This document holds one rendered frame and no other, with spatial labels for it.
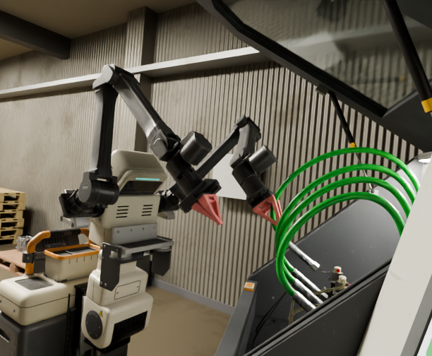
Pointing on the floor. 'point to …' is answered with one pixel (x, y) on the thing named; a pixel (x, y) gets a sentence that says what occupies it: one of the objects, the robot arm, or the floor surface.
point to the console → (414, 253)
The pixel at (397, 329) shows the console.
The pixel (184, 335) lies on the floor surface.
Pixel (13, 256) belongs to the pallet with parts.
